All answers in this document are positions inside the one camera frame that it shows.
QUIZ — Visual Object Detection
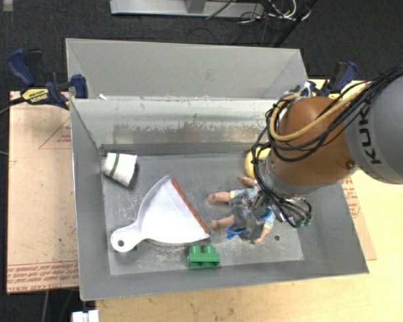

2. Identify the toy doll with blue clothes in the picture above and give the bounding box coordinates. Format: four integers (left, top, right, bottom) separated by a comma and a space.
207, 148, 277, 245

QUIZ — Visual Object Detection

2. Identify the green toy block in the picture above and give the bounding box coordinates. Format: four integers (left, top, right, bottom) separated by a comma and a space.
187, 244, 221, 270

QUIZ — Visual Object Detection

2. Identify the white dustpan with red-brown edge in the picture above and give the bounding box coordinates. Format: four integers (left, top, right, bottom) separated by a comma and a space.
109, 174, 212, 254

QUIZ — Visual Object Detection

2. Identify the white cloth with green stripes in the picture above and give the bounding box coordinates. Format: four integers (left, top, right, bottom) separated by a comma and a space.
100, 152, 138, 188

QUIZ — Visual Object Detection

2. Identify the grey metal bin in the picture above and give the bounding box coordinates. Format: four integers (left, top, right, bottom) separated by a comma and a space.
65, 38, 370, 301

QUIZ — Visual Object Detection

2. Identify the brown cardboard board red print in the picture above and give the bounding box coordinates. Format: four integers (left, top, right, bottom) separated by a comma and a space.
6, 91, 377, 294

